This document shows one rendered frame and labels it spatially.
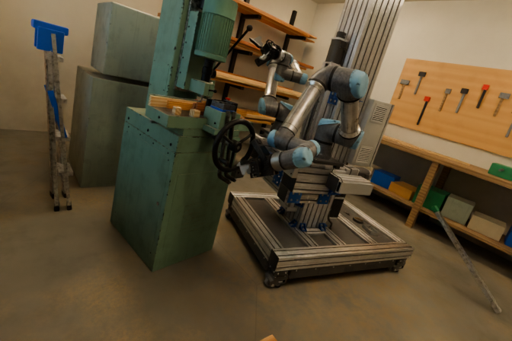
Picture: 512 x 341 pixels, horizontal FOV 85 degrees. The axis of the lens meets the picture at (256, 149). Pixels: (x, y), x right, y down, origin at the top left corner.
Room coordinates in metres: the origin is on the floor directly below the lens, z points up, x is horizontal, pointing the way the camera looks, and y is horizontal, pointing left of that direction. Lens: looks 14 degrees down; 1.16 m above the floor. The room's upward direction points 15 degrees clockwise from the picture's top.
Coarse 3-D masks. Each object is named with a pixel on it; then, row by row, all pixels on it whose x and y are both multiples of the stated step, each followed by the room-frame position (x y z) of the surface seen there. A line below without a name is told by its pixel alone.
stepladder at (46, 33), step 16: (48, 32) 1.57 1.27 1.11; (64, 32) 1.63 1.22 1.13; (48, 48) 1.57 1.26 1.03; (48, 64) 1.58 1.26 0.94; (48, 80) 1.70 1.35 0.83; (48, 96) 1.70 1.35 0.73; (64, 96) 1.72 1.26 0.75; (48, 112) 1.71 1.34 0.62; (48, 128) 1.73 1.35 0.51; (64, 128) 1.64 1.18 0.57; (64, 144) 1.64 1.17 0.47; (64, 160) 1.64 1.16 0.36; (64, 176) 1.79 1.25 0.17; (64, 192) 1.80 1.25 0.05
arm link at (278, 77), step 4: (280, 64) 1.91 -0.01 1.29; (276, 68) 1.94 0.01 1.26; (280, 68) 1.91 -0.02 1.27; (284, 68) 1.91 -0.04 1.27; (276, 72) 1.92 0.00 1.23; (280, 72) 1.91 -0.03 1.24; (284, 72) 1.91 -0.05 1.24; (288, 72) 1.91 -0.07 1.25; (292, 72) 1.92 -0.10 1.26; (276, 76) 1.91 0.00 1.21; (280, 76) 1.90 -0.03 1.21; (284, 76) 1.91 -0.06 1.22; (288, 76) 1.91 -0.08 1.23; (276, 80) 1.92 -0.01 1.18; (280, 80) 1.91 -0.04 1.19; (284, 80) 1.93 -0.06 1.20; (288, 80) 1.93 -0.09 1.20
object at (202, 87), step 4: (192, 80) 1.61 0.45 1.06; (196, 80) 1.59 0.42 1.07; (200, 80) 1.66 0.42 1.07; (192, 84) 1.61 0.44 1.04; (196, 84) 1.59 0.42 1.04; (200, 84) 1.56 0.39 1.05; (204, 84) 1.54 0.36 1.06; (208, 84) 1.55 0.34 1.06; (212, 84) 1.58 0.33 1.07; (192, 88) 1.60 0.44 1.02; (196, 88) 1.58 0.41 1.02; (200, 88) 1.56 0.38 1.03; (204, 88) 1.54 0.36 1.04; (208, 88) 1.56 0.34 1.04; (212, 88) 1.58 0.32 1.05; (196, 92) 1.58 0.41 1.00; (200, 92) 1.55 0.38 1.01; (204, 92) 1.54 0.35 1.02; (208, 92) 1.56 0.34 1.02; (212, 92) 1.58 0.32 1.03; (200, 96) 1.59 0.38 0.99; (208, 96) 1.57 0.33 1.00; (212, 96) 1.59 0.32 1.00
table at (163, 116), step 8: (152, 112) 1.35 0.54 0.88; (160, 112) 1.31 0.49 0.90; (168, 112) 1.34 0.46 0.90; (184, 112) 1.45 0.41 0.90; (160, 120) 1.30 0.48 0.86; (168, 120) 1.27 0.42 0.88; (176, 120) 1.30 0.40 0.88; (184, 120) 1.33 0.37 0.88; (192, 120) 1.37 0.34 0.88; (200, 120) 1.41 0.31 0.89; (248, 120) 1.75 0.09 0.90; (184, 128) 1.34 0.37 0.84; (192, 128) 1.38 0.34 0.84; (200, 128) 1.42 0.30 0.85; (208, 128) 1.40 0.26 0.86; (240, 128) 1.65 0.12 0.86
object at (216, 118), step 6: (210, 108) 1.44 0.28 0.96; (204, 114) 1.46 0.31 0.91; (210, 114) 1.43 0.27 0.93; (216, 114) 1.40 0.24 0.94; (222, 114) 1.39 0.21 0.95; (240, 114) 1.49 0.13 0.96; (210, 120) 1.43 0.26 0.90; (216, 120) 1.40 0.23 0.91; (222, 120) 1.40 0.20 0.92; (216, 126) 1.39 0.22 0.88; (222, 126) 1.41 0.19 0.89
